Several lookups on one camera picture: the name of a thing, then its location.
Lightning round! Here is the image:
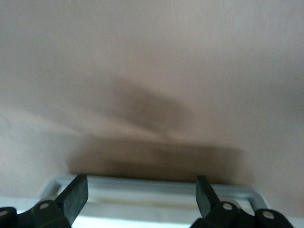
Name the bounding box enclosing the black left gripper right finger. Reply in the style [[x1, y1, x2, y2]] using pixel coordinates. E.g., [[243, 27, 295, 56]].
[[190, 175, 293, 228]]

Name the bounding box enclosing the white cabinet drawer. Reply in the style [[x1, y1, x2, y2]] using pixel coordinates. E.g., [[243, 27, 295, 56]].
[[37, 172, 270, 228]]

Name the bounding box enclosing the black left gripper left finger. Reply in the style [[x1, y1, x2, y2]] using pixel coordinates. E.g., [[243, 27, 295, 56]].
[[0, 174, 89, 228]]

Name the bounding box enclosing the brown table mat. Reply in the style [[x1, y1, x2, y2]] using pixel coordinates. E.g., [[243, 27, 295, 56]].
[[0, 0, 304, 219]]

